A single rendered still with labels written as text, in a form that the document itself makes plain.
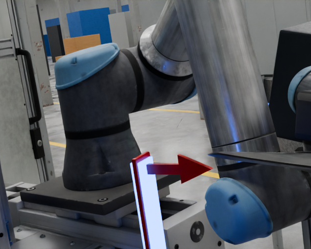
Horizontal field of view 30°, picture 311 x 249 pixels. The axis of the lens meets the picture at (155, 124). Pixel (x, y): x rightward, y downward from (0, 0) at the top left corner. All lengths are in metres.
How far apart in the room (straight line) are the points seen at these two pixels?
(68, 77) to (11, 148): 1.50
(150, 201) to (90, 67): 0.50
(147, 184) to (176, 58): 0.52
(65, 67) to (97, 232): 0.28
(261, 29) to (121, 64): 9.86
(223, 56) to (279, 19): 9.87
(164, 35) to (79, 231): 0.37
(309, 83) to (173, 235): 0.32
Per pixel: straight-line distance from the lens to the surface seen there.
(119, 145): 0.97
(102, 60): 0.96
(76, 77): 0.95
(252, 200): 0.63
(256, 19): 10.88
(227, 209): 0.63
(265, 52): 10.81
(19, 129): 2.48
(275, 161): 0.33
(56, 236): 1.07
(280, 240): 3.07
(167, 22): 0.94
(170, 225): 0.88
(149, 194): 0.48
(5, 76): 2.44
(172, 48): 0.95
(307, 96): 0.53
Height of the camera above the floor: 1.30
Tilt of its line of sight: 10 degrees down
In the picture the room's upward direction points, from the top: 8 degrees counter-clockwise
